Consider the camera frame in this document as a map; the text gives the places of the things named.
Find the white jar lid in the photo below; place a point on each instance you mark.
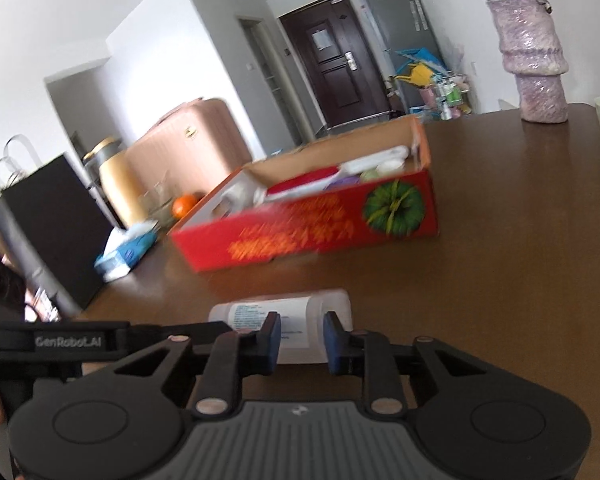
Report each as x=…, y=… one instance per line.
x=391, y=166

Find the green transparent case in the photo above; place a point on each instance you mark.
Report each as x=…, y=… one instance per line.
x=369, y=176

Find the black paper bag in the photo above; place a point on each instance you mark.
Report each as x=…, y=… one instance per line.
x=53, y=228

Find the white storage rack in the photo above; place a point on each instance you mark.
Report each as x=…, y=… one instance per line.
x=446, y=98

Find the grey refrigerator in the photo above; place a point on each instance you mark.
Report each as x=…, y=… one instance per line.
x=402, y=25

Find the cream thermos bottle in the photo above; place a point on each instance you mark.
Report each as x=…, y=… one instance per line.
x=117, y=180

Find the purple jar lid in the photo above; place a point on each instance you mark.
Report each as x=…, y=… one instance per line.
x=343, y=182

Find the white tape roll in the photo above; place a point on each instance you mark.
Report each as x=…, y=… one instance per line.
x=237, y=198

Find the clear glass cup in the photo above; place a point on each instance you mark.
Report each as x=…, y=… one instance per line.
x=158, y=202

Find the red cardboard box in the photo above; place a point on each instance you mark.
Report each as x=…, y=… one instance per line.
x=395, y=207

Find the blue tissue pack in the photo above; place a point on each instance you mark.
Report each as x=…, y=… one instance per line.
x=124, y=249

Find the orange fruit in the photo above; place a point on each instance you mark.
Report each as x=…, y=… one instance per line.
x=183, y=204

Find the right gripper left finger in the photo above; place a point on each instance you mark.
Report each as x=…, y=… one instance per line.
x=232, y=357

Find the dark brown door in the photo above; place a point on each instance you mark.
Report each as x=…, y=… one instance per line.
x=337, y=60

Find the pink suitcase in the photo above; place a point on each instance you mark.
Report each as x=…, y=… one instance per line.
x=193, y=148

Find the red white lint brush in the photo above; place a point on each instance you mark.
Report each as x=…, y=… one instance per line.
x=314, y=182

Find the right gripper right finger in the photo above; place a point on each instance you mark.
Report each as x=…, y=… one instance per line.
x=368, y=356

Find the pink textured vase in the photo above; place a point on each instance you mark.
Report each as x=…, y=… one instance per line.
x=532, y=53

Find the white labelled bottle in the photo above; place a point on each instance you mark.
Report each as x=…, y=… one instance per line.
x=302, y=319

